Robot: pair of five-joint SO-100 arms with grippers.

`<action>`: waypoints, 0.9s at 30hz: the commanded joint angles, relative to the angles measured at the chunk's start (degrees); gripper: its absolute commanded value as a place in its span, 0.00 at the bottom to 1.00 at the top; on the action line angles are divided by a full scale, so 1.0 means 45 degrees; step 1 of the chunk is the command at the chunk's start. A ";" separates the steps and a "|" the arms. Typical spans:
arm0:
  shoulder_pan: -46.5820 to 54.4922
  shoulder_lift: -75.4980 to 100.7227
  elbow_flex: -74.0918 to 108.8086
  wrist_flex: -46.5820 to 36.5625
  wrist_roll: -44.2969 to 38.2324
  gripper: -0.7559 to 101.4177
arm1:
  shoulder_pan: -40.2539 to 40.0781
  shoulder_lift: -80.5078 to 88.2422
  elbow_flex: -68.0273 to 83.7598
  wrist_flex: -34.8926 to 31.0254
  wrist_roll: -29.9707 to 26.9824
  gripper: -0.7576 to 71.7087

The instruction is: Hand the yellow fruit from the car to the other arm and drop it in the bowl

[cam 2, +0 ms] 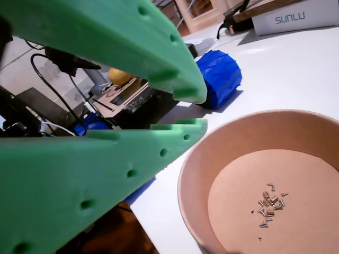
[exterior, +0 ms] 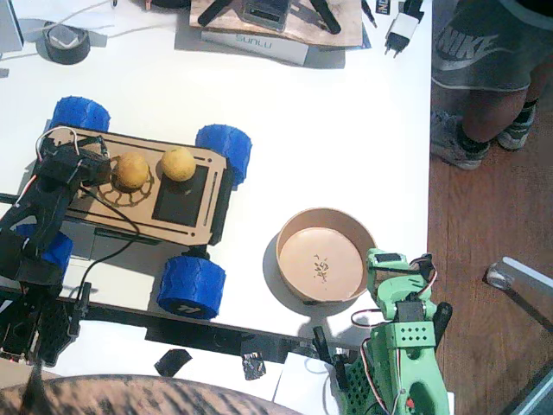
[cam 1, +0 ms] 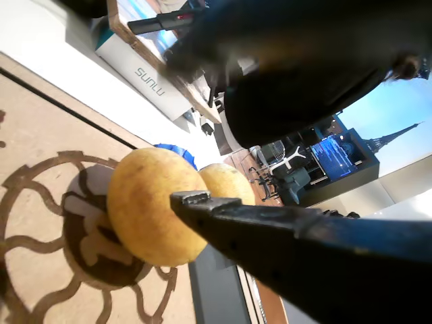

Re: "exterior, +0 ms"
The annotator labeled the white black power adapter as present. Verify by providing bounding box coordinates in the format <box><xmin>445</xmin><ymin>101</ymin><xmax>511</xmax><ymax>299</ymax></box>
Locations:
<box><xmin>383</xmin><ymin>11</ymin><xmax>421</xmax><ymax>60</ymax></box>

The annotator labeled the black tripod leg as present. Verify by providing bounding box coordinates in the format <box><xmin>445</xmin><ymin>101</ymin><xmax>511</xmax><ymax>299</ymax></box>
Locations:
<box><xmin>197</xmin><ymin>0</ymin><xmax>237</xmax><ymax>26</ymax></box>
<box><xmin>310</xmin><ymin>0</ymin><xmax>342</xmax><ymax>35</ymax></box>

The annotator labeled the long black metal rail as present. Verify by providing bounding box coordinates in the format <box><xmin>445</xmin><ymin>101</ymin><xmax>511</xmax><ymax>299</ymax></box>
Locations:
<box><xmin>51</xmin><ymin>297</ymin><xmax>359</xmax><ymax>364</ymax></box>

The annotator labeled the person's head brown hair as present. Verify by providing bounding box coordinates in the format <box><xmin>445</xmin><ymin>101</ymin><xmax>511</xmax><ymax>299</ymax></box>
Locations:
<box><xmin>0</xmin><ymin>373</ymin><xmax>303</xmax><ymax>415</ymax></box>

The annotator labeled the wooden-topped rover chassis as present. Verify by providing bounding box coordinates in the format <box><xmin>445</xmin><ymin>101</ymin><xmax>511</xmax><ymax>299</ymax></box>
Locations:
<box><xmin>36</xmin><ymin>124</ymin><xmax>234</xmax><ymax>247</ymax></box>

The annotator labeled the black thin cable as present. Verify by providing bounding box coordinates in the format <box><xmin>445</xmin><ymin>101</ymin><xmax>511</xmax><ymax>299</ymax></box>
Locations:
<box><xmin>79</xmin><ymin>201</ymin><xmax>143</xmax><ymax>289</ymax></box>

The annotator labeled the black clamp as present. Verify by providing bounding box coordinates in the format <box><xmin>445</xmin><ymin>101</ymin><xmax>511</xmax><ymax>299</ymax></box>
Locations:
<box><xmin>313</xmin><ymin>326</ymin><xmax>351</xmax><ymax>393</ymax></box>
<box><xmin>68</xmin><ymin>281</ymin><xmax>92</xmax><ymax>339</ymax></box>

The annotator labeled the black plug adapter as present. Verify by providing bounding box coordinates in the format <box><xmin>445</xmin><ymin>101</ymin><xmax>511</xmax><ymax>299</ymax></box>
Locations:
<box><xmin>404</xmin><ymin>0</ymin><xmax>427</xmax><ymax>21</ymax></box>

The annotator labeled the white paper sheet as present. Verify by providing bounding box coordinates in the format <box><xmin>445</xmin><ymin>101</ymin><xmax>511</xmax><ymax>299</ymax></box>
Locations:
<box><xmin>271</xmin><ymin>352</ymin><xmax>346</xmax><ymax>415</ymax></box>

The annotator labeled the white cable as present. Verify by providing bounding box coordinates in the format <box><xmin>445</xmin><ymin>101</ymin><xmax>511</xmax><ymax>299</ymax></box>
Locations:
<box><xmin>16</xmin><ymin>0</ymin><xmax>179</xmax><ymax>41</ymax></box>

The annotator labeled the grey black electronic device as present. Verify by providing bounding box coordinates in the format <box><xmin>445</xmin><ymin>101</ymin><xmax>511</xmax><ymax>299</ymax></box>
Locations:
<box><xmin>241</xmin><ymin>0</ymin><xmax>291</xmax><ymax>32</ymax></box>

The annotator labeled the grey metal frame leg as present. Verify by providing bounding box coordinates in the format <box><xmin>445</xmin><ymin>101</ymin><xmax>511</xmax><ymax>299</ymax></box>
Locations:
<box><xmin>483</xmin><ymin>255</ymin><xmax>553</xmax><ymax>338</ymax></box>

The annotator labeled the clear plastic cube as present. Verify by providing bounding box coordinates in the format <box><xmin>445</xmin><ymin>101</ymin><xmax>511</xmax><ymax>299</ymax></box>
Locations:
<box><xmin>49</xmin><ymin>26</ymin><xmax>81</xmax><ymax>49</ymax></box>

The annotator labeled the yellow ball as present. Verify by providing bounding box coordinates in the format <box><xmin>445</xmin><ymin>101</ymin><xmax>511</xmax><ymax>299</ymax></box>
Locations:
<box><xmin>160</xmin><ymin>146</ymin><xmax>196</xmax><ymax>182</ymax></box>
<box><xmin>112</xmin><ymin>151</ymin><xmax>150</xmax><ymax>190</ymax></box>

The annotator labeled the wooden board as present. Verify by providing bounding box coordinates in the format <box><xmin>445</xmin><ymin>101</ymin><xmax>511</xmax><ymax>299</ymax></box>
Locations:
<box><xmin>188</xmin><ymin>0</ymin><xmax>363</xmax><ymax>48</ymax></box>

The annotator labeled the black tape piece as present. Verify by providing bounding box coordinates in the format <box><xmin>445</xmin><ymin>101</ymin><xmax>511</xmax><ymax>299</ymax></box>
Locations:
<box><xmin>154</xmin><ymin>348</ymin><xmax>193</xmax><ymax>378</ymax></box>

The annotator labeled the black tape roll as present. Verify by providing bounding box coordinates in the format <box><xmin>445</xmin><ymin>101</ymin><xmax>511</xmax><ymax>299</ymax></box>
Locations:
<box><xmin>36</xmin><ymin>25</ymin><xmax>92</xmax><ymax>66</ymax></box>

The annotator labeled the tan paper bowl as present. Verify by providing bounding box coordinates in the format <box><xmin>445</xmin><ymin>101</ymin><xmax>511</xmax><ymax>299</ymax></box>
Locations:
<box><xmin>275</xmin><ymin>207</ymin><xmax>378</xmax><ymax>304</ymax></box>

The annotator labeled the grey metal bar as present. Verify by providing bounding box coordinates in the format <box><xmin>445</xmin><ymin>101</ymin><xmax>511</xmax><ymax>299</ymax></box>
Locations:
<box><xmin>500</xmin><ymin>367</ymin><xmax>553</xmax><ymax>415</ymax></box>

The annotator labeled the grey white box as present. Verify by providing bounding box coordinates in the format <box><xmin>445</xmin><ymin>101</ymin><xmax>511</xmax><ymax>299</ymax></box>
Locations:
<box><xmin>0</xmin><ymin>0</ymin><xmax>25</xmax><ymax>55</ymax></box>

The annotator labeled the white Sunlu box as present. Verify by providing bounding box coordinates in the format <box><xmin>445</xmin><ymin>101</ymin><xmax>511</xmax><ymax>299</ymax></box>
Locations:
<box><xmin>200</xmin><ymin>29</ymin><xmax>310</xmax><ymax>67</ymax></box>

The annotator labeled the crumpled foil scrap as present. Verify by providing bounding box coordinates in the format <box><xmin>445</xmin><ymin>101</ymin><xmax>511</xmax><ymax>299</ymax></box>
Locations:
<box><xmin>240</xmin><ymin>352</ymin><xmax>267</xmax><ymax>381</ymax></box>

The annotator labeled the person in grey Nike shorts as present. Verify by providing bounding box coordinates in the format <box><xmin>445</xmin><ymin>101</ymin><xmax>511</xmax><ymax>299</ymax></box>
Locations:
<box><xmin>429</xmin><ymin>0</ymin><xmax>553</xmax><ymax>172</ymax></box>

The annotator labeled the black pen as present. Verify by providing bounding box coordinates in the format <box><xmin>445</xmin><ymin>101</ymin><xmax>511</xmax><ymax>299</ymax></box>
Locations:
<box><xmin>361</xmin><ymin>0</ymin><xmax>378</xmax><ymax>29</ymax></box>

